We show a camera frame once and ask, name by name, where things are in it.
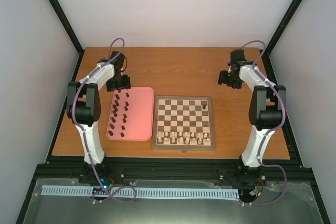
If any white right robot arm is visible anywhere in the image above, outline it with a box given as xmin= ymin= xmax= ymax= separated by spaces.
xmin=218 ymin=49 xmax=286 ymax=168

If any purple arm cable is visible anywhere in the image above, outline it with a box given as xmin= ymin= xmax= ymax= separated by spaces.
xmin=240 ymin=39 xmax=288 ymax=206
xmin=72 ymin=37 xmax=137 ymax=204

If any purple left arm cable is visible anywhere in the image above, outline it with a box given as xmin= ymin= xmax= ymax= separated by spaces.
xmin=72 ymin=37 xmax=137 ymax=204

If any light queen chess piece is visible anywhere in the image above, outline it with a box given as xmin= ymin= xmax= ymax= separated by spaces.
xmin=178 ymin=137 xmax=184 ymax=145

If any black aluminium frame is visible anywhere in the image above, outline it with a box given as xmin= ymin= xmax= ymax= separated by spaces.
xmin=16 ymin=0 xmax=330 ymax=223

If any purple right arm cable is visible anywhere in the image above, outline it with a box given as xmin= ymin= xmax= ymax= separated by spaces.
xmin=240 ymin=39 xmax=288 ymax=206

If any grey metal base plate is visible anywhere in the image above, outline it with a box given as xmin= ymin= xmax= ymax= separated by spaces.
xmin=24 ymin=179 xmax=322 ymax=223

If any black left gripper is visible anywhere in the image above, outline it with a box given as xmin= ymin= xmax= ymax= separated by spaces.
xmin=106 ymin=74 xmax=130 ymax=92

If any pink plastic tray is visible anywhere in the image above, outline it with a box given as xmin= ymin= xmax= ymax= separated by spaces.
xmin=106 ymin=87 xmax=154 ymax=141

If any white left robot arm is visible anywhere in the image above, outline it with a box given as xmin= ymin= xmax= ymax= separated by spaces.
xmin=66 ymin=51 xmax=131 ymax=165

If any wooden chess board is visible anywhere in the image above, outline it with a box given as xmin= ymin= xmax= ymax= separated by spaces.
xmin=152 ymin=95 xmax=216 ymax=151

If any light blue cable duct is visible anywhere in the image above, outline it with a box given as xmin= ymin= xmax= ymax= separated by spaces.
xmin=40 ymin=185 xmax=239 ymax=200

